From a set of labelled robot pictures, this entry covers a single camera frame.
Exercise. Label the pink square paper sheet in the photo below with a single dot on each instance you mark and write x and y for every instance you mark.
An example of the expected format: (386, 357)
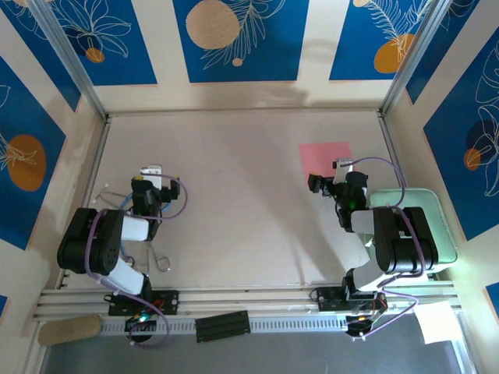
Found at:
(319, 156)

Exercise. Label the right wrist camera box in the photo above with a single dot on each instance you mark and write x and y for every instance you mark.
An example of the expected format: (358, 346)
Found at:
(342, 163)

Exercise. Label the white paper note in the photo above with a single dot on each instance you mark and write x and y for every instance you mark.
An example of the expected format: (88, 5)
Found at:
(436, 321)

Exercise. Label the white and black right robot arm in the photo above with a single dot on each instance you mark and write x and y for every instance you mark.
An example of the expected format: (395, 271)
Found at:
(405, 241)

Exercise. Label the long aluminium table rail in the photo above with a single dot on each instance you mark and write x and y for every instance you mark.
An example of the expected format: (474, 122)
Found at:
(249, 300)

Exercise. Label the blue floral wall poster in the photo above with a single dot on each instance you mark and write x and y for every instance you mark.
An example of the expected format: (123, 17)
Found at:
(456, 156)
(48, 58)
(358, 39)
(117, 43)
(27, 117)
(452, 23)
(269, 58)

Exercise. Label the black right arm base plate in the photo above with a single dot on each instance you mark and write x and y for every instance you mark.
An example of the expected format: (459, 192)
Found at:
(325, 300)

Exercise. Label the mint green zip case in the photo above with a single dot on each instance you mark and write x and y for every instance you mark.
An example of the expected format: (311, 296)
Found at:
(436, 210)

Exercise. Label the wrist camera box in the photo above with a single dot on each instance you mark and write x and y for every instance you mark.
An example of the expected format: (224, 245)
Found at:
(342, 163)
(151, 170)

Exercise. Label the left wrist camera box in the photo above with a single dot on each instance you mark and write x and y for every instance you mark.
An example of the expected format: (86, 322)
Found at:
(151, 170)

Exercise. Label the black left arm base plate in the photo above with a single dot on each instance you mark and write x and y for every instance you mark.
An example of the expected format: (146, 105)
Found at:
(169, 302)

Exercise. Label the black controller board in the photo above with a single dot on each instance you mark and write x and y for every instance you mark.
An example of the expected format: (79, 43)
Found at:
(356, 327)
(134, 326)

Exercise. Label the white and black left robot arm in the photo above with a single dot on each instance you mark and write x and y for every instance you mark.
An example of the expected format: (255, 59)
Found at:
(89, 241)

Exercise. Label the aluminium side rail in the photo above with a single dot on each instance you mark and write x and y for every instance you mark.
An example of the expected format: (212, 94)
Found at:
(391, 152)
(87, 187)

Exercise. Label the beige oval pad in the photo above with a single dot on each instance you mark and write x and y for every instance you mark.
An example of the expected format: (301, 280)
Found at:
(68, 330)

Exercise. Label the black slotted block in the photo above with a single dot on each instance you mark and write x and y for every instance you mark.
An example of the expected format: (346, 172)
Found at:
(222, 326)

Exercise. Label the aluminium frame post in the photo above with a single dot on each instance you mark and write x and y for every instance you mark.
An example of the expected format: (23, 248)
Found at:
(71, 58)
(412, 58)

